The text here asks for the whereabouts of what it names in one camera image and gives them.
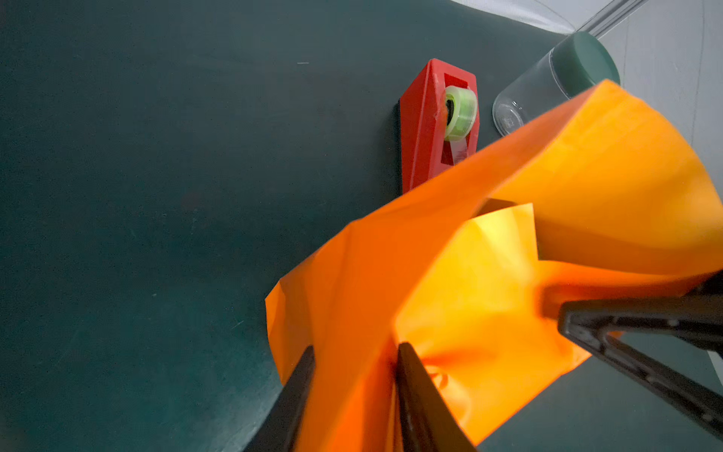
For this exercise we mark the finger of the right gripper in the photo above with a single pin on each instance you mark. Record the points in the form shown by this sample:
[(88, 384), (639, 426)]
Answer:
[(695, 319)]

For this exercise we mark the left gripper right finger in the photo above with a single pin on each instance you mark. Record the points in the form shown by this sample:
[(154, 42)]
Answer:
[(426, 423)]

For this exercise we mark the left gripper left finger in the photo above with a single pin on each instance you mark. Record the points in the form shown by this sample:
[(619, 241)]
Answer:
[(279, 430)]

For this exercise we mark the glass jar green lid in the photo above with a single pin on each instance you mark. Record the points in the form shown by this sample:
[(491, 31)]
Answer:
[(574, 65)]

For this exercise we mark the green table mat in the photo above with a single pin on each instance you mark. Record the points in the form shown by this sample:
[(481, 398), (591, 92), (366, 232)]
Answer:
[(163, 165)]

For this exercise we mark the red tape dispenser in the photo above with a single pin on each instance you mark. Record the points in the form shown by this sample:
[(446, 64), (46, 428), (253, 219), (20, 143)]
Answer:
[(438, 122)]

